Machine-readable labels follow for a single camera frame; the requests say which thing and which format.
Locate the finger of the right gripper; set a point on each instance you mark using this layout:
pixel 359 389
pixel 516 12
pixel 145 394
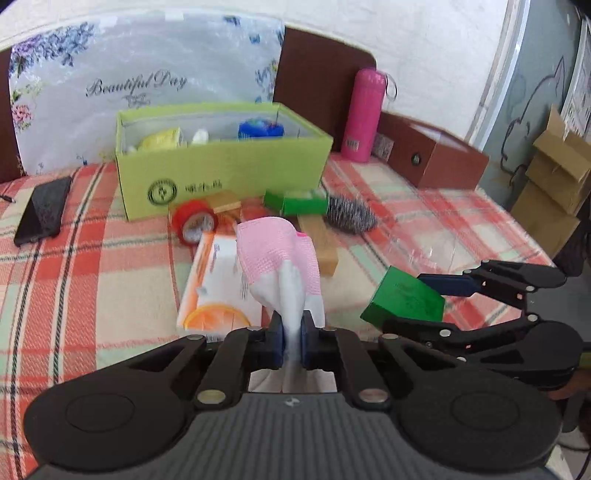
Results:
pixel 448 339
pixel 505 281

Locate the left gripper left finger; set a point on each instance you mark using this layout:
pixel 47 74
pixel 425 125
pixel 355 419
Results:
pixel 242 352

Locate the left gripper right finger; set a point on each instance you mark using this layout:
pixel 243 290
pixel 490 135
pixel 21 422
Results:
pixel 341 352

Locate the plain dark green box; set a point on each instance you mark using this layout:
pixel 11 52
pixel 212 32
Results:
pixel 401 295

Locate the white orange medicine box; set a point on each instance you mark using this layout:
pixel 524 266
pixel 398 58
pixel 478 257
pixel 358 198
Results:
pixel 216 298

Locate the white and pink glove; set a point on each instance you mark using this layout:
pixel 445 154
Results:
pixel 281 268

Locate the red tape roll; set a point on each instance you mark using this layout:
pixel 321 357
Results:
pixel 191 219

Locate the green printed box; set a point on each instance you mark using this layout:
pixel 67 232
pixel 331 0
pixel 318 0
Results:
pixel 297 203

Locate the yellow-green medicine box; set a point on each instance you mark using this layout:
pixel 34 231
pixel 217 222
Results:
pixel 162 140

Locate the blue gum container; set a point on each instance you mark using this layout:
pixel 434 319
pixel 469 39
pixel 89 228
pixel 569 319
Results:
pixel 259 128

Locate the gold rectangular box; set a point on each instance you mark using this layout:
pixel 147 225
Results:
pixel 223 201

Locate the stacked cardboard boxes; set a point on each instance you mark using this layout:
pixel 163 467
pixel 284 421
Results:
pixel 558 183

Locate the brown cardboard box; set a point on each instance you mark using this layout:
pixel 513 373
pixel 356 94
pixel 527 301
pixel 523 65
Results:
pixel 428 156

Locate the plaid bed sheet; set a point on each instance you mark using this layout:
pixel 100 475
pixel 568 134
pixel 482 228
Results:
pixel 106 289

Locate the pink thermos bottle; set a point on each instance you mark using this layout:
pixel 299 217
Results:
pixel 365 109

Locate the light green cardboard storage box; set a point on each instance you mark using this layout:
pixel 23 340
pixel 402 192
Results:
pixel 152 181

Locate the black smartphone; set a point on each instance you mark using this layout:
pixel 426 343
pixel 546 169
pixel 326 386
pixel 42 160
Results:
pixel 43 213

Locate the white glove in box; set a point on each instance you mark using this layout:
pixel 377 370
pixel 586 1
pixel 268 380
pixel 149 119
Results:
pixel 200 137

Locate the brown wooden headboard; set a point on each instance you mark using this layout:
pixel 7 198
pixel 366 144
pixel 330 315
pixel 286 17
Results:
pixel 314 79

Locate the floral plastic bag pillow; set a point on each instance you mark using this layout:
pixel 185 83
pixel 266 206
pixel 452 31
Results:
pixel 68 84

